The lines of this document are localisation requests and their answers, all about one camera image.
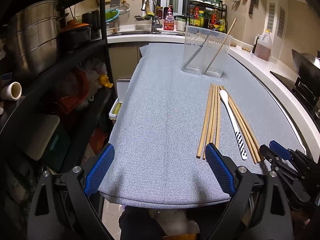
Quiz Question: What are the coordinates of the black stove top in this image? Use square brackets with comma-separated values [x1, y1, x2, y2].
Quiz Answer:
[270, 71, 319, 126]

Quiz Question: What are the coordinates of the black spice rack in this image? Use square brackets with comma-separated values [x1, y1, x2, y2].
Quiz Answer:
[186, 0, 228, 33]

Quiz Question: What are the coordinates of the large steel stockpot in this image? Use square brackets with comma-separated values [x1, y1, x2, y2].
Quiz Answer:
[7, 0, 59, 74]

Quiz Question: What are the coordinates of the chrome kitchen faucet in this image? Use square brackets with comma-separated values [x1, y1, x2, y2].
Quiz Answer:
[141, 0, 163, 33]

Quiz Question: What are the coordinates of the ginger root piece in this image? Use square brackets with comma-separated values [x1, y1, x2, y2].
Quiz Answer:
[241, 47, 251, 53]

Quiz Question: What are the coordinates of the white spoon striped handle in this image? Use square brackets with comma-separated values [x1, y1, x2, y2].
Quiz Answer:
[219, 89, 247, 160]

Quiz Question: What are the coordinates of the hanging dark cleaver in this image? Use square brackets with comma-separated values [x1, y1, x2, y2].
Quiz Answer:
[248, 0, 257, 15]

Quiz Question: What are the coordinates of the white pedal trash bin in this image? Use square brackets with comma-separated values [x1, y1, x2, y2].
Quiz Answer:
[109, 79, 130, 121]

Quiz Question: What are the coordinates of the clear plastic utensil holder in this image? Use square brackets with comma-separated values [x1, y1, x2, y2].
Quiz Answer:
[182, 31, 232, 78]

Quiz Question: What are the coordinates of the black metal shelf rack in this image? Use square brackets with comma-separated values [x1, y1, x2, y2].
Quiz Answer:
[1, 0, 114, 140]

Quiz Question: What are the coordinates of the white jar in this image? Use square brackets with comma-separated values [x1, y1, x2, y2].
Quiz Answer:
[176, 18, 186, 31]

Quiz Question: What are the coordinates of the black wok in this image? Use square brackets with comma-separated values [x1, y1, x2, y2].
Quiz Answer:
[291, 49, 319, 92]

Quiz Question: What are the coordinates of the stainless steel sink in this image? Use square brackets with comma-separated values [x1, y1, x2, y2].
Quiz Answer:
[108, 30, 185, 37]

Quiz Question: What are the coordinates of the white ceramic cup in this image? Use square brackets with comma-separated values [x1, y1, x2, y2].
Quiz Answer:
[1, 82, 22, 101]

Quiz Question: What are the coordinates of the orange lidded black pot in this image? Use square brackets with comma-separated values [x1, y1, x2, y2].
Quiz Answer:
[57, 20, 91, 48]

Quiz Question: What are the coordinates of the green teal bowls stack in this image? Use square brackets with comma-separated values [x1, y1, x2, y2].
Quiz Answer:
[105, 9, 120, 23]

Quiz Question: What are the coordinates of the red dish soap bottle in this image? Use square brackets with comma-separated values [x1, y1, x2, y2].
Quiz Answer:
[163, 7, 174, 30]

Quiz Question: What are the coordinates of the plastic oil jug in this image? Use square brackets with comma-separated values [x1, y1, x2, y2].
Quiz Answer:
[254, 30, 272, 61]

